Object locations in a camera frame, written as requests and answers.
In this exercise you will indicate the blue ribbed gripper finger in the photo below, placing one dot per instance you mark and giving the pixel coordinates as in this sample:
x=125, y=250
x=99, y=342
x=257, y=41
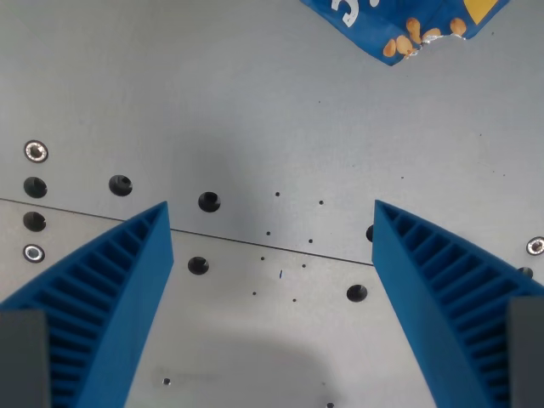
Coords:
x=421, y=297
x=127, y=297

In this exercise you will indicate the blue peanut snack bag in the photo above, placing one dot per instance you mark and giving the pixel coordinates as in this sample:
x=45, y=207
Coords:
x=408, y=25

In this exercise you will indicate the silver socket head screw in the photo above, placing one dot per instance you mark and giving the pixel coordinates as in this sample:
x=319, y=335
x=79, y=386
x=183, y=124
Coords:
x=536, y=245
x=33, y=253
x=36, y=151

